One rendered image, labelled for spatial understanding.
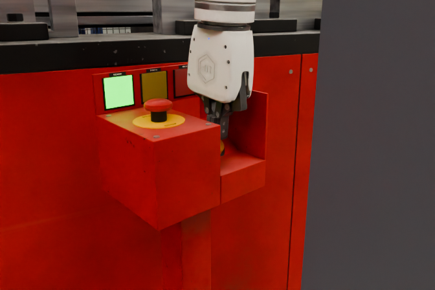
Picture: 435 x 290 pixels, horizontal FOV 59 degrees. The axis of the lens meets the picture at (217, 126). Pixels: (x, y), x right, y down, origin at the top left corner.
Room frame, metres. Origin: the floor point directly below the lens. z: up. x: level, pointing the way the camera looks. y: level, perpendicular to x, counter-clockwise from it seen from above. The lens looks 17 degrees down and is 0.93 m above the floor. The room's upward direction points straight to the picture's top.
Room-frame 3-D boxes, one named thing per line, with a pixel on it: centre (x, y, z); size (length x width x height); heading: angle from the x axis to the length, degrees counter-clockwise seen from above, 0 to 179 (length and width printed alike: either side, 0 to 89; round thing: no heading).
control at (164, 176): (0.55, 0.05, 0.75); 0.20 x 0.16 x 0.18; 131
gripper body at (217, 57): (0.57, -0.01, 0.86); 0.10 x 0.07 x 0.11; 41
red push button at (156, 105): (0.52, 0.08, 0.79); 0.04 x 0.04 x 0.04
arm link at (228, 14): (0.56, -0.01, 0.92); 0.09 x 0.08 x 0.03; 41
